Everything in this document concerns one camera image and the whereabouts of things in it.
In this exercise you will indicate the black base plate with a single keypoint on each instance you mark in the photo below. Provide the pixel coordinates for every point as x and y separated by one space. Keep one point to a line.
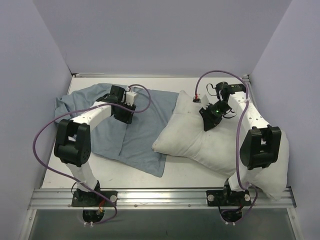
221 198
89 199

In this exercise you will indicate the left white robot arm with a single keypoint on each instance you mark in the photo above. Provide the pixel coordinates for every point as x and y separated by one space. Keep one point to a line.
73 138

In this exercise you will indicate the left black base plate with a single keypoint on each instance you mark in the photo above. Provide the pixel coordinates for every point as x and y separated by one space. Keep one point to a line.
89 199

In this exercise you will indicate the aluminium front rail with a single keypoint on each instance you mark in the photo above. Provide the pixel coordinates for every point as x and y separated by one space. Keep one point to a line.
159 198

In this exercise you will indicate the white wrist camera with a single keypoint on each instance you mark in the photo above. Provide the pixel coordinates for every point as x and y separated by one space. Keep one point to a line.
130 96
202 99

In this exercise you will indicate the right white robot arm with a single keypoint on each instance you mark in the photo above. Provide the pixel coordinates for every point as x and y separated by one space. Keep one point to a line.
257 142

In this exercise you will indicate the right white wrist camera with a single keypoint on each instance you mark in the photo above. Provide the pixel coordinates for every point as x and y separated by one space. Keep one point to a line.
202 99

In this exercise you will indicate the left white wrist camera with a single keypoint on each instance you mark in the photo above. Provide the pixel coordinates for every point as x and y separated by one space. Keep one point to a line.
130 96

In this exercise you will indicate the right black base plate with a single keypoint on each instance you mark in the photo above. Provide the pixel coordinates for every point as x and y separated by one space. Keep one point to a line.
221 198

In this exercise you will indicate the aluminium right side rail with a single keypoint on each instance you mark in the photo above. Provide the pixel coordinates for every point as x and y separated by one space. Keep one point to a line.
247 79

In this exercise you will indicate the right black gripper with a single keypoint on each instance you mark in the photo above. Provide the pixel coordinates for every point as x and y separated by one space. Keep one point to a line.
208 119

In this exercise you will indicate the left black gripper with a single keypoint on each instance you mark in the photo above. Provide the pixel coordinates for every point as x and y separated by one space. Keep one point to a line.
124 114

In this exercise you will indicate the aluminium rail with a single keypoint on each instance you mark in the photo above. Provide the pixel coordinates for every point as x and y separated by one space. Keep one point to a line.
159 198
124 75
247 79

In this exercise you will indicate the aluminium back rail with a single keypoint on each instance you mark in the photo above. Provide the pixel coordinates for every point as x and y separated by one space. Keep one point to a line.
124 75

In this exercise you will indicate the blue-grey pillowcase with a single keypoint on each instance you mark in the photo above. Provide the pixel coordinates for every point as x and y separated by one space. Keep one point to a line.
132 143

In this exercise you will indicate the white pillow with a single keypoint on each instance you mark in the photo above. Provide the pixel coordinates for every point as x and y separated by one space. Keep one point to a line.
184 136

